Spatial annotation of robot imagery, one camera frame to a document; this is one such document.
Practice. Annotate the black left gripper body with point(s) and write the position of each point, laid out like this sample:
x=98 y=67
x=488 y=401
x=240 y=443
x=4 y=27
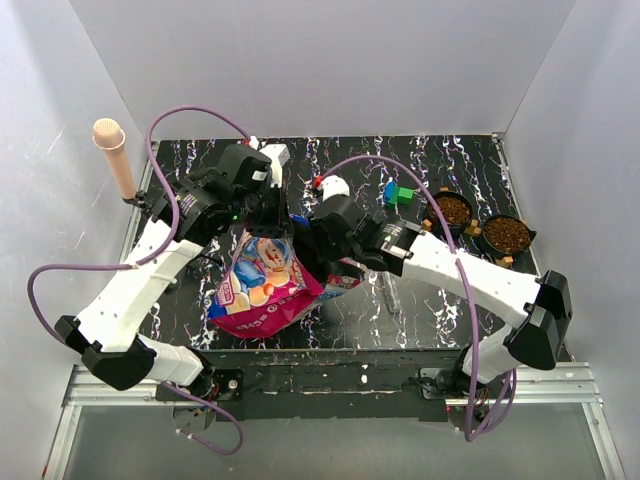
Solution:
x=263 y=214

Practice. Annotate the black bowl with logo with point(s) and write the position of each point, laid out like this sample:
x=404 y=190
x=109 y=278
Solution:
x=456 y=210

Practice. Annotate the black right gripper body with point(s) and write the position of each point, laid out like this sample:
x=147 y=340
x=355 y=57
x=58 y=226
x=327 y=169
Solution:
x=328 y=249

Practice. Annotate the pink microphone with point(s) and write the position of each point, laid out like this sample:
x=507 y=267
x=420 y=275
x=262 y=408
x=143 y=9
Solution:
x=110 y=138

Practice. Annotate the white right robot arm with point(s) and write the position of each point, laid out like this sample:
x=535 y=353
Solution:
x=536 y=311

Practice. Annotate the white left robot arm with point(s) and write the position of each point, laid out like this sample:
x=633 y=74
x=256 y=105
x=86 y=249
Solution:
x=195 y=210

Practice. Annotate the blue green toy blocks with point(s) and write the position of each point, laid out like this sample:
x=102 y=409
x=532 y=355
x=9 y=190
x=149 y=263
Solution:
x=394 y=195

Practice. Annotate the pink pet food bag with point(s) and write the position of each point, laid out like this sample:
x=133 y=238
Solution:
x=273 y=282

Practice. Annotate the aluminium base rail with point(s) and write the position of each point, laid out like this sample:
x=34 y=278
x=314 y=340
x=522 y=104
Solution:
x=345 y=422

